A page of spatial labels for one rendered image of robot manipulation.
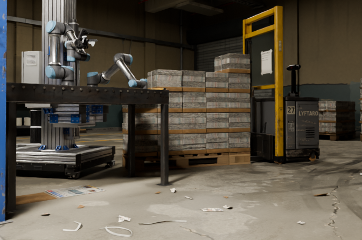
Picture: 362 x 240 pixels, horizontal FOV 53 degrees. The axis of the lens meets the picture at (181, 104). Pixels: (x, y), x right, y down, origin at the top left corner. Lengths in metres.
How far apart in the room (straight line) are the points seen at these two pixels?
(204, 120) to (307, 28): 7.07
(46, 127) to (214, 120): 1.80
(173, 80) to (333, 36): 6.96
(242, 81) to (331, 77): 6.08
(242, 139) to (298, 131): 0.70
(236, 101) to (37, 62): 2.21
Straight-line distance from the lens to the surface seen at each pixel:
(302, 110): 4.68
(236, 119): 4.32
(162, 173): 3.13
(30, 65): 4.06
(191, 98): 4.05
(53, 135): 3.94
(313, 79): 10.49
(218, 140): 4.21
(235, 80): 4.32
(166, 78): 3.94
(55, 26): 3.65
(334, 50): 10.31
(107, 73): 4.11
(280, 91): 4.43
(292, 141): 4.59
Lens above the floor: 0.63
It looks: 1 degrees up
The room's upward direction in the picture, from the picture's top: straight up
